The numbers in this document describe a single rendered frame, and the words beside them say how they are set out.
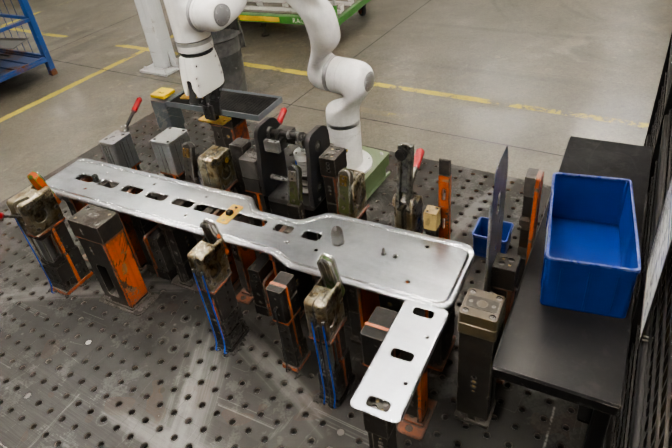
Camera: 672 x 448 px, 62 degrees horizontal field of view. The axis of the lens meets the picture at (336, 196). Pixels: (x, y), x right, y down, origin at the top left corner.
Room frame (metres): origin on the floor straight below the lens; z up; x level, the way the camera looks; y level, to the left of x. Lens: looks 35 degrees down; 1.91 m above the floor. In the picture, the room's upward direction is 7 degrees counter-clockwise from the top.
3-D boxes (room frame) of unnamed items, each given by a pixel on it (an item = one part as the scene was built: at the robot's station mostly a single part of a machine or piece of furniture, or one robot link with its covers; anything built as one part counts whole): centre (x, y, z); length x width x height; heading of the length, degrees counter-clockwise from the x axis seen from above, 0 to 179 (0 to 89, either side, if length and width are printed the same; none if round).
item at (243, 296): (1.29, 0.29, 0.84); 0.13 x 0.05 x 0.29; 149
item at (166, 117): (1.81, 0.54, 0.92); 0.08 x 0.08 x 0.44; 59
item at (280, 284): (0.98, 0.16, 0.84); 0.11 x 0.08 x 0.29; 149
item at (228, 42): (4.36, 0.81, 0.36); 0.54 x 0.50 x 0.73; 145
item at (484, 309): (0.78, -0.26, 0.88); 0.08 x 0.08 x 0.36; 59
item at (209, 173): (1.49, 0.36, 0.89); 0.13 x 0.11 x 0.38; 149
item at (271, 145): (1.40, 0.11, 0.94); 0.18 x 0.13 x 0.49; 59
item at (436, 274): (1.28, 0.32, 1.00); 1.38 x 0.22 x 0.02; 59
